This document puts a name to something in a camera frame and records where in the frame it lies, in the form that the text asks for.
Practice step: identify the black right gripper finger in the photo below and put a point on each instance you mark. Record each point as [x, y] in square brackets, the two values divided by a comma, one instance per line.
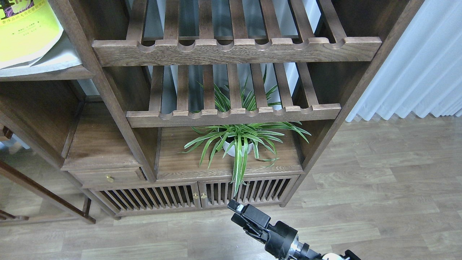
[246, 224]
[259, 219]

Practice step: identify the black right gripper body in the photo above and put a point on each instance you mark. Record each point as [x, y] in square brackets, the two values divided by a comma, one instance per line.
[280, 240]

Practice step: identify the yellow green paperback book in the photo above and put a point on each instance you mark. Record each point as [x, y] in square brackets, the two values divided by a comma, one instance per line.
[32, 40]

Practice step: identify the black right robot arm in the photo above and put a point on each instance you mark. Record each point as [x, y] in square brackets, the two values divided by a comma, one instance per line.
[349, 255]

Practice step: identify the white plant pot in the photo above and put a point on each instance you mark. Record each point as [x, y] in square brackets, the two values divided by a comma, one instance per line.
[230, 149]

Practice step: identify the green spider plant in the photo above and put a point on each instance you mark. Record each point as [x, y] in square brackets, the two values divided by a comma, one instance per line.
[264, 134]

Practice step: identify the dark wooden bookshelf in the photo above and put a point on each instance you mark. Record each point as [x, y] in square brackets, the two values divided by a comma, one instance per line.
[151, 70]

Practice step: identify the brass drawer knob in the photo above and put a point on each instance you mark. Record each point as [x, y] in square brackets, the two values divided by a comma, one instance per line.
[109, 178]

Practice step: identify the white pleated curtain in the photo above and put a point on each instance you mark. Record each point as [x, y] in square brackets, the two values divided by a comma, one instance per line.
[422, 75]

